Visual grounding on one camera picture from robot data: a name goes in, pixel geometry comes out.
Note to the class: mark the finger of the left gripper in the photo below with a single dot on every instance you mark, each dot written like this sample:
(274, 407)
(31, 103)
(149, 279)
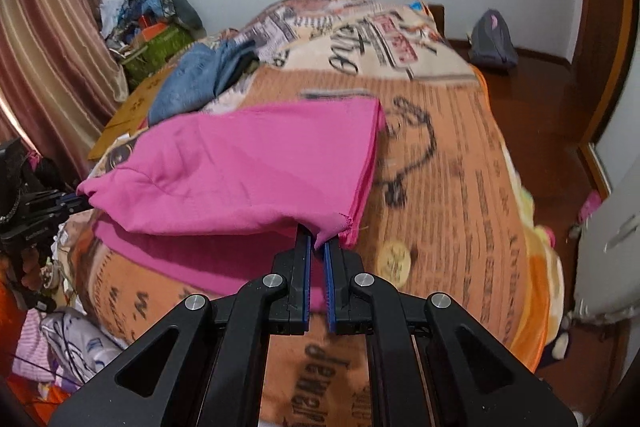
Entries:
(74, 203)

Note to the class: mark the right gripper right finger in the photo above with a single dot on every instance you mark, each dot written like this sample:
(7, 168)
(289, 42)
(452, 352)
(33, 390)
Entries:
(430, 362)

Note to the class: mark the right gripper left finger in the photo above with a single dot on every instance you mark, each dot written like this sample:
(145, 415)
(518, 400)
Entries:
(204, 362)

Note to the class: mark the pink pants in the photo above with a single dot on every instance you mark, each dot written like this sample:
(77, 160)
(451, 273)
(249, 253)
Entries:
(208, 200)

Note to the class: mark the cardboard piece with flowers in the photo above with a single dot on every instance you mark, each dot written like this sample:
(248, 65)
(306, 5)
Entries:
(130, 116)

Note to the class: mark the striped brown curtain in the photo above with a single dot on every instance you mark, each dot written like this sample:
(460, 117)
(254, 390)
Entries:
(60, 84)

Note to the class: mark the printed beige bed blanket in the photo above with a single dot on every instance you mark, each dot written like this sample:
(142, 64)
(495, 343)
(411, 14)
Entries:
(443, 212)

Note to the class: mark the folded blue jeans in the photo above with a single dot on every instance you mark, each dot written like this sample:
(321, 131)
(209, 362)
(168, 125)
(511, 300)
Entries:
(202, 75)

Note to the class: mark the green basket with clothes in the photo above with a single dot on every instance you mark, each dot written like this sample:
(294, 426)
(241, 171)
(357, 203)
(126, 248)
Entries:
(144, 35)

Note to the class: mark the pink slipper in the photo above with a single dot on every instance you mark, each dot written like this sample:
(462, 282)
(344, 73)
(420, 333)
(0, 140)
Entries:
(591, 204)

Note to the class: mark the grey backpack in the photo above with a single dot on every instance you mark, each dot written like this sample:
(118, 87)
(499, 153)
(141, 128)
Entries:
(491, 44)

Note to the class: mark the brown wooden door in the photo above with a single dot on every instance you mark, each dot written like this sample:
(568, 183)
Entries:
(606, 36)

